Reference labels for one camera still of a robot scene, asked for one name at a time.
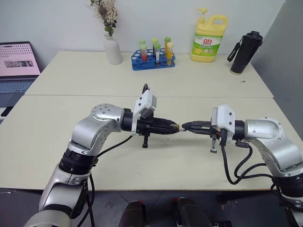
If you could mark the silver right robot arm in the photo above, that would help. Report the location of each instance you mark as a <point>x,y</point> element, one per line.
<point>277,142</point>

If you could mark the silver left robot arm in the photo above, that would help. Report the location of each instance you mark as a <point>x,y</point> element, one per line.
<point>94,132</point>

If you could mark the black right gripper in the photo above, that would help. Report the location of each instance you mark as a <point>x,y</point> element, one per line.
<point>216,133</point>

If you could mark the yellow dish detergent pump bottle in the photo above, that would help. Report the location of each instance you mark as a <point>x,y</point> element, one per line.
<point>208,40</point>

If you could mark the black flat device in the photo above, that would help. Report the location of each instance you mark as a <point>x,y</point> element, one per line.
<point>6,111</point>

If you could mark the green-capped tube with red liquid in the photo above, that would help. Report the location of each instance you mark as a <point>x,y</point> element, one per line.
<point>143,52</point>

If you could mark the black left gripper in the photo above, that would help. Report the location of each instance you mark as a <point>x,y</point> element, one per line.
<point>145,126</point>

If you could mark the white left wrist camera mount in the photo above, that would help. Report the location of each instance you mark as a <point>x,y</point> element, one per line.
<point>146,100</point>

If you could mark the green-capped tube with dark liquid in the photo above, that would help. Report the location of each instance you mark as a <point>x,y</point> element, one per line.
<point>155,43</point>

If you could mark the green-capped tube with white label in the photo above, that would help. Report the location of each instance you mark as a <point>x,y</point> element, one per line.
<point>157,53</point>

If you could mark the blue test tube rack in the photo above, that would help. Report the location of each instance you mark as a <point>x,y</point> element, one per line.
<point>142,63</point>

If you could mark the green-capped tube with yellow liquid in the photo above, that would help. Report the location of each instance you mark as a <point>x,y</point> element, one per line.
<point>167,43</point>

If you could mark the silver padlock key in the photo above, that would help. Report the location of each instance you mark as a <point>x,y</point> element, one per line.
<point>181,129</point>

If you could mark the dried flower bouquet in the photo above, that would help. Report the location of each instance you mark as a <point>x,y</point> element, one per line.
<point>107,14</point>

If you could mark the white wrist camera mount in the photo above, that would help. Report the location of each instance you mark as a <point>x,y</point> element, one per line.
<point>146,100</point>
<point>226,118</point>

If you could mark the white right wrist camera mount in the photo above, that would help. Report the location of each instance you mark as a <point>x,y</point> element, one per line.
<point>226,118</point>

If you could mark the dark rounded shape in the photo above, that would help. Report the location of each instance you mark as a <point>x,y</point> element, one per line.
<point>191,212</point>
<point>132,215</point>

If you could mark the white ceramic vase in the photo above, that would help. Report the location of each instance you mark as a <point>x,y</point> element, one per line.
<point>113,50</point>

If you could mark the open laptop with pink screen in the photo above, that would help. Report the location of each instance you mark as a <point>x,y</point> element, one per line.
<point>16,61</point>

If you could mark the yellow-capped tube with orange liquid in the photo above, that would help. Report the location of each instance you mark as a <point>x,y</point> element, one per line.
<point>170,53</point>

